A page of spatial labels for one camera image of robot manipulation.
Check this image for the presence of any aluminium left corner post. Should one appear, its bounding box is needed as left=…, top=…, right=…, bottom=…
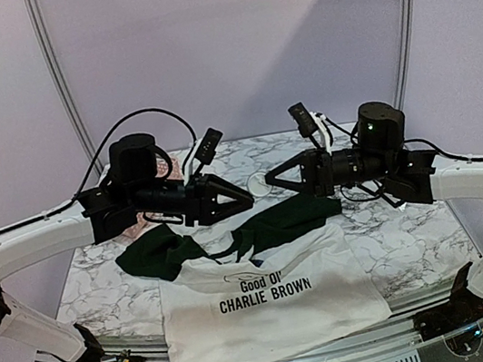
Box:
left=24, top=0, right=96, bottom=161

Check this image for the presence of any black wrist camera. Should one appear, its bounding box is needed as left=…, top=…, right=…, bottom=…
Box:
left=108, top=132, right=158, bottom=184
left=356, top=101, right=405, bottom=152

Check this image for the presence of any aluminium right corner post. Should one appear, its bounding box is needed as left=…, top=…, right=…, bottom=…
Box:
left=393, top=0, right=414, bottom=110

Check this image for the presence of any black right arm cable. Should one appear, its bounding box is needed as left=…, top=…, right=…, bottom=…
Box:
left=286, top=72, right=483, bottom=209

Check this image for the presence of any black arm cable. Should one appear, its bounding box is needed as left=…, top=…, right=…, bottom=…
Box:
left=286, top=72, right=483, bottom=209
left=0, top=96, right=237, bottom=252

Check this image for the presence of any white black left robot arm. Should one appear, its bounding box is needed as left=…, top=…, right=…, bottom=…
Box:
left=0, top=174, right=254, bottom=362

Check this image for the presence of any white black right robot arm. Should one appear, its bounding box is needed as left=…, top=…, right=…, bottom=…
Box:
left=265, top=137, right=483, bottom=340

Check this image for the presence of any aluminium corner post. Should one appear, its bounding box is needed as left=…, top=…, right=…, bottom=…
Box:
left=24, top=0, right=96, bottom=161
left=393, top=0, right=414, bottom=110

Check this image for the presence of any white and green t-shirt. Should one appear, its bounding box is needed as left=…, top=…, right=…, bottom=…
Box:
left=116, top=194, right=391, bottom=362

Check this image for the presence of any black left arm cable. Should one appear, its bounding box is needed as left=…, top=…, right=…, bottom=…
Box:
left=0, top=96, right=237, bottom=252

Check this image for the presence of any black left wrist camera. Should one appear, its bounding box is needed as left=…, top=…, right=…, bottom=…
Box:
left=108, top=132, right=158, bottom=184

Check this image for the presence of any round landscape picture badge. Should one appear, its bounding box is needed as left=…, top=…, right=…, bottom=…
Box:
left=246, top=171, right=272, bottom=198

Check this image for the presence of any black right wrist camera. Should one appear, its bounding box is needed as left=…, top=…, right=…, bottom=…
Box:
left=356, top=101, right=405, bottom=152

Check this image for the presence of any round blue picture badge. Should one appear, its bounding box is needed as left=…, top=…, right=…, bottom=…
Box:
left=250, top=259, right=263, bottom=268

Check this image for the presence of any pink plastic perforated basket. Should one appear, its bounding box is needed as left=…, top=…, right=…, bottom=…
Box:
left=101, top=155, right=188, bottom=240

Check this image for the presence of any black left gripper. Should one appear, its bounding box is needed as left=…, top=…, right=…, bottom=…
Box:
left=128, top=163, right=257, bottom=238

